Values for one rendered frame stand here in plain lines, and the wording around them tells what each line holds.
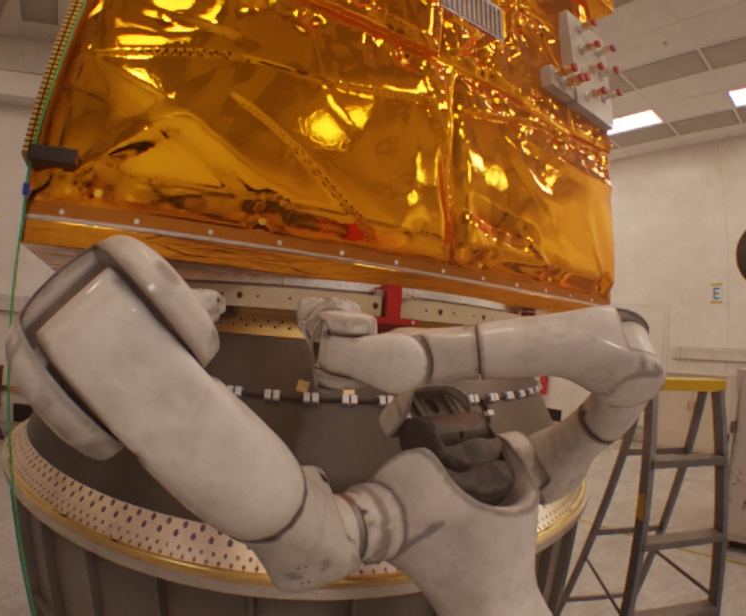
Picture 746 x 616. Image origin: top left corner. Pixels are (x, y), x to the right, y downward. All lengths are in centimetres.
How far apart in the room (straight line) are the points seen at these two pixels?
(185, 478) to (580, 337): 40
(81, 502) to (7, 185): 585
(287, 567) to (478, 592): 24
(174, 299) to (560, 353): 39
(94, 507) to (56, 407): 86
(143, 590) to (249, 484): 81
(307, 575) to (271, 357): 66
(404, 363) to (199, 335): 29
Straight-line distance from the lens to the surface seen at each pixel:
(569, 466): 73
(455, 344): 50
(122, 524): 102
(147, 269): 23
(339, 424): 97
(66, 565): 126
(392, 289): 104
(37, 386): 23
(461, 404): 68
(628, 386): 55
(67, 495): 116
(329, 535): 40
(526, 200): 150
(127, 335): 23
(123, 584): 110
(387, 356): 49
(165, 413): 24
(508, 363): 50
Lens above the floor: 163
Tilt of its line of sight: 3 degrees up
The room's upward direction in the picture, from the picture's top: 4 degrees clockwise
